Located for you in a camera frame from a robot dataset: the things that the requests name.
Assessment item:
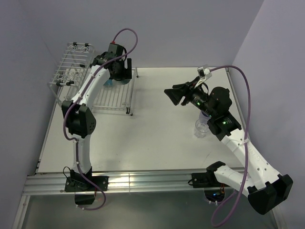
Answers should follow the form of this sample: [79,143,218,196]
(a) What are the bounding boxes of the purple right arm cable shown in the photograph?
[209,64,251,227]

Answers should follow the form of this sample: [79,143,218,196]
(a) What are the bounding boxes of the white wire dish rack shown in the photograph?
[47,42,138,115]

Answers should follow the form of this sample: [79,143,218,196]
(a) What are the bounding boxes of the clear glass cup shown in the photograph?
[194,119,209,138]

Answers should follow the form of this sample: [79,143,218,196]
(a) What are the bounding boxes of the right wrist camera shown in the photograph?
[195,65,212,88]

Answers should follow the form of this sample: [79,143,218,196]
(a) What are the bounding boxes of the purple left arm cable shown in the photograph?
[63,28,139,210]

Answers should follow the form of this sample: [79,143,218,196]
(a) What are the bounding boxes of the aluminium mounting rail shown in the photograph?
[11,164,286,229]

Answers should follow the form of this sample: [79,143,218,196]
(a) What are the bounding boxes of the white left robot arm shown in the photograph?
[61,42,132,190]

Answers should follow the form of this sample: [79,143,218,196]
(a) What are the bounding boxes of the blue ceramic mug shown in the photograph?
[103,79,113,88]

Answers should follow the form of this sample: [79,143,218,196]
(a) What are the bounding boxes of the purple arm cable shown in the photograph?
[209,64,251,227]
[63,28,139,210]

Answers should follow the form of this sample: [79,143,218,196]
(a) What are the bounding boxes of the purple plastic cup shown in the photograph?
[199,112,210,124]

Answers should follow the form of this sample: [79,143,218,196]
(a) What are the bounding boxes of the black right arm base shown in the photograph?
[188,161,227,202]

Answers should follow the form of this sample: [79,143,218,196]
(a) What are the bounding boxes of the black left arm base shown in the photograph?
[63,167,109,207]

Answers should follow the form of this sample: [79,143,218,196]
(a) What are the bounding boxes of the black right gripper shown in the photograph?
[164,76,216,118]

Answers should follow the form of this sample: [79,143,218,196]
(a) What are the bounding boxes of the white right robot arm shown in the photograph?
[164,81,293,215]

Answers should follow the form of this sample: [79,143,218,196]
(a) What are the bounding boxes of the dark green patterned mug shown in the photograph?
[118,79,130,85]

